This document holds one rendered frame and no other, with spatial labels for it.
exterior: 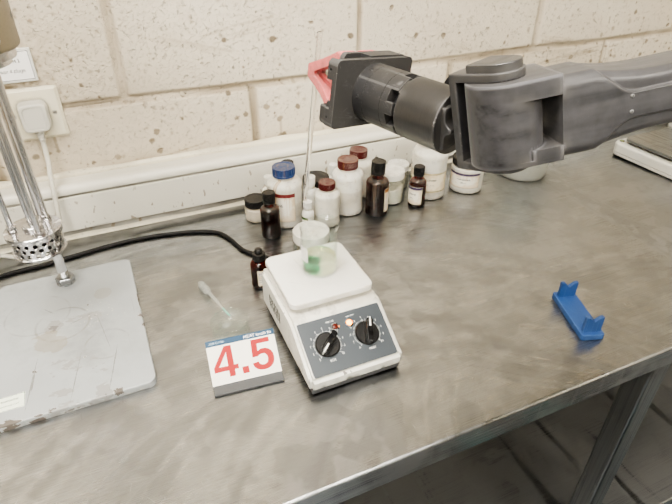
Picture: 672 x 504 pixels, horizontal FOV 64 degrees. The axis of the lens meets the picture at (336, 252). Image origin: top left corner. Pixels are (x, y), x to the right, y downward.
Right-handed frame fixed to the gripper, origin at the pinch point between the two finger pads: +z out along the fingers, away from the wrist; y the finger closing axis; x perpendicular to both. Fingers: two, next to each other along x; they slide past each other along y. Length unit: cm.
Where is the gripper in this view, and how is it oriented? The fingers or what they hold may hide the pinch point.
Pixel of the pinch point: (316, 71)
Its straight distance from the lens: 62.5
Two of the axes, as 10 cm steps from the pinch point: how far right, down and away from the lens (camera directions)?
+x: -1.1, 8.6, 5.0
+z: -6.4, -4.4, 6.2
